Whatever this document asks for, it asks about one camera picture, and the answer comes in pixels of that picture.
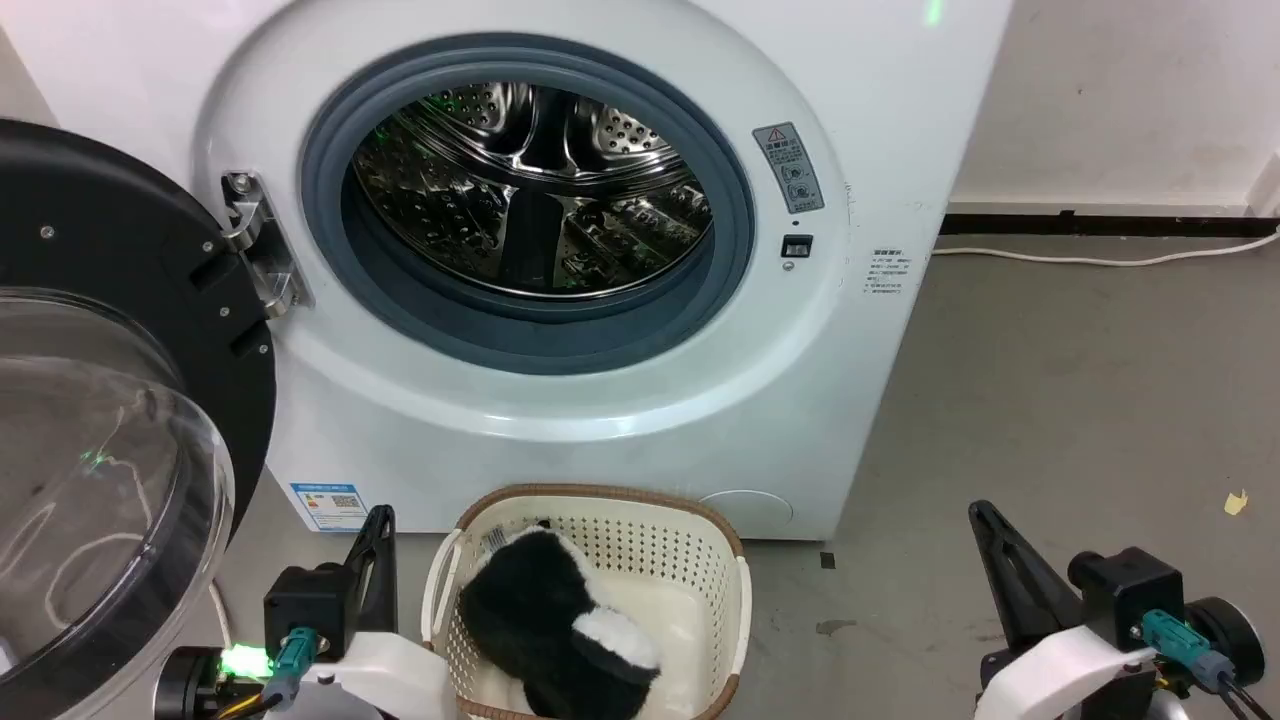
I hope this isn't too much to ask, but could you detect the blue energy label sticker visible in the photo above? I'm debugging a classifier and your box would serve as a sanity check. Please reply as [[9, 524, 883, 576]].
[[290, 482, 369, 533]]

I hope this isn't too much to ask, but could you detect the left teal plug camera cable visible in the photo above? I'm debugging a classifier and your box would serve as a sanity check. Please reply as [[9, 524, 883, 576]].
[[215, 627, 319, 720]]

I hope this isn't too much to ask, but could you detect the round white filter cover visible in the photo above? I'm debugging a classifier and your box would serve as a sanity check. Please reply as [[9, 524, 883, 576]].
[[697, 489, 795, 536]]

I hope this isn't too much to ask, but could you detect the white front-load washing machine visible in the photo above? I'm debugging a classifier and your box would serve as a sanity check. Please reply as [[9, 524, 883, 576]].
[[0, 0, 1016, 542]]

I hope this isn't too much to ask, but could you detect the cream plastic laundry basket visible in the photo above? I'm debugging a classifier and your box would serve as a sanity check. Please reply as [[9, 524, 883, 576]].
[[420, 484, 753, 720]]

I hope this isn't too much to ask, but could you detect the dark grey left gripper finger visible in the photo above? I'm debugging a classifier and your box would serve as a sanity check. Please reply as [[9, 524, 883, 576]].
[[343, 504, 398, 635]]

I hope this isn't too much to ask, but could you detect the grey warning sticker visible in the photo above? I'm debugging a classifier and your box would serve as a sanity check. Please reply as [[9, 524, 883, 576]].
[[752, 122, 827, 215]]

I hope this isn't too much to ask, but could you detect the metal door hinge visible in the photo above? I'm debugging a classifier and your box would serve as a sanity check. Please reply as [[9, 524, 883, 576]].
[[220, 170, 313, 319]]

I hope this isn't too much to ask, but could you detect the right teal plug camera cable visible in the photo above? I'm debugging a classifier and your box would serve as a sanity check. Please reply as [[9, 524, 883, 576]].
[[1138, 609, 1273, 720]]

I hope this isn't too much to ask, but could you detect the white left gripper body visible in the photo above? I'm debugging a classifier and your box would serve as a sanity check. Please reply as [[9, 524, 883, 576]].
[[296, 628, 463, 720]]

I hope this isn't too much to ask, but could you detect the white power cable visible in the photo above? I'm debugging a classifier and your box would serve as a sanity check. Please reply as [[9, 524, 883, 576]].
[[932, 225, 1280, 269]]

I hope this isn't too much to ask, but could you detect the grey rubber door gasket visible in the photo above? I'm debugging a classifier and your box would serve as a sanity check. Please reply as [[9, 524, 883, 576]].
[[300, 33, 757, 376]]

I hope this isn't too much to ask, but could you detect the teal plug camera cable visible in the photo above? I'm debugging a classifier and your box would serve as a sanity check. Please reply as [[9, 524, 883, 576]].
[[1138, 609, 1273, 720], [215, 627, 319, 720]]

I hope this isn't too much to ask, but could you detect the thin white hose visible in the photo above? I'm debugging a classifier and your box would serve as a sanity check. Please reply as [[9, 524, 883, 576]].
[[207, 578, 234, 649]]

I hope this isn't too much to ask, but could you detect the black and white plush garment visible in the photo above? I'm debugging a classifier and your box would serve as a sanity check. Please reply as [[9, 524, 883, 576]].
[[458, 520, 663, 720]]

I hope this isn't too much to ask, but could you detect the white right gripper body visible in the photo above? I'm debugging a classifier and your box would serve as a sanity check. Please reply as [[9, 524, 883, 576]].
[[983, 620, 1161, 720]]

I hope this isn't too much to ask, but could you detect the steel washing machine drum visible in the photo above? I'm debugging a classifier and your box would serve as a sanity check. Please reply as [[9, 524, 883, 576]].
[[350, 82, 715, 298]]

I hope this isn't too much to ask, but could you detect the washer door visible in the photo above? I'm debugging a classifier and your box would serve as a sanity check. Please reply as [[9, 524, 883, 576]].
[[0, 118, 278, 720]]

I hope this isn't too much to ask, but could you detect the black baseboard strip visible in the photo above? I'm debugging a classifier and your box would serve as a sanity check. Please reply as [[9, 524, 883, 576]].
[[938, 210, 1280, 238]]

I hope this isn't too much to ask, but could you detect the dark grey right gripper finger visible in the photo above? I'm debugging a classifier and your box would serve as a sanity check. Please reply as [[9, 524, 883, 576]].
[[967, 500, 1087, 651]]

